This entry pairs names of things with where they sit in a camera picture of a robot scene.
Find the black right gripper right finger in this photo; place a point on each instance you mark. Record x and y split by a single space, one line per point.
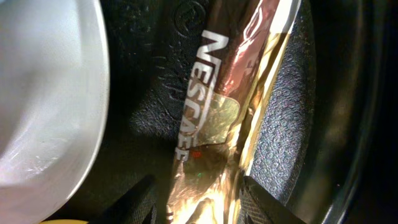
258 206

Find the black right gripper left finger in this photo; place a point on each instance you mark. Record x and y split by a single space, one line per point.
136 206

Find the yellow bowl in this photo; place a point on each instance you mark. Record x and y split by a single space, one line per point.
64 221

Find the brown gold coffee sachet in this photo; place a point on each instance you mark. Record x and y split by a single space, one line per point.
236 65

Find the black round tray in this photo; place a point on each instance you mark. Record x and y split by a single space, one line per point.
333 107

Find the white plate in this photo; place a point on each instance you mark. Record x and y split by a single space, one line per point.
54 102

